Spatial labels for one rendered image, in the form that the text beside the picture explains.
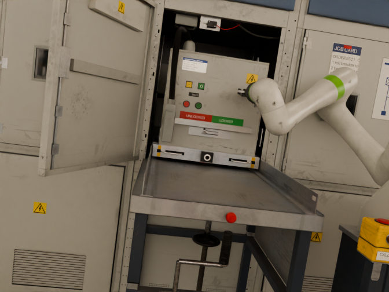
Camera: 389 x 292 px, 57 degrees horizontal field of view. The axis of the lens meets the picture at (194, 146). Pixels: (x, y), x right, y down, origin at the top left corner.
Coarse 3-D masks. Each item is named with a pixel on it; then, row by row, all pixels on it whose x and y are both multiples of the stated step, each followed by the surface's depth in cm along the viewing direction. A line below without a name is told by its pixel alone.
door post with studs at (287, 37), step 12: (300, 0) 172; (288, 24) 173; (288, 36) 174; (288, 48) 175; (288, 60) 176; (276, 72) 176; (288, 72) 176; (264, 144) 180; (276, 144) 180; (264, 156) 181; (252, 264) 187; (252, 276) 188; (252, 288) 189
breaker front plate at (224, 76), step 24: (168, 72) 172; (192, 72) 173; (216, 72) 174; (240, 72) 175; (264, 72) 176; (168, 96) 174; (192, 96) 175; (216, 96) 176; (240, 96) 177; (168, 144) 177; (192, 144) 178; (216, 144) 179; (240, 144) 180
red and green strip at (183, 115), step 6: (180, 114) 175; (186, 114) 176; (192, 114) 176; (198, 114) 176; (204, 114) 176; (198, 120) 176; (204, 120) 177; (210, 120) 177; (216, 120) 177; (222, 120) 177; (228, 120) 178; (234, 120) 178; (240, 120) 178
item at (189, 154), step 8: (152, 152) 175; (176, 152) 176; (184, 152) 177; (192, 152) 177; (200, 152) 177; (216, 152) 178; (192, 160) 178; (216, 160) 179; (224, 160) 179; (240, 160) 180; (256, 160) 180; (256, 168) 181
